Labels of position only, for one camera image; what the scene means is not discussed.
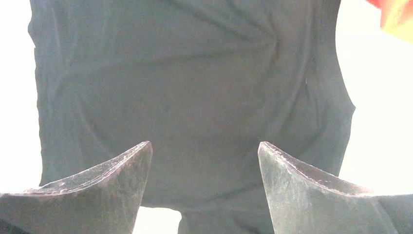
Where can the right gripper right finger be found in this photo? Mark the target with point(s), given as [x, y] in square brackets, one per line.
[303, 199]

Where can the red t shirt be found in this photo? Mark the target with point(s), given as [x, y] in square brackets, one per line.
[375, 3]

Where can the orange yellow t shirt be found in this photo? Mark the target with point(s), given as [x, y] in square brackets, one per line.
[397, 18]

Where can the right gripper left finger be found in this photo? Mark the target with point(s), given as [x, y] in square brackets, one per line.
[103, 199]

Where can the black t shirt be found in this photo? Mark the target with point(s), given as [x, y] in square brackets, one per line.
[205, 81]

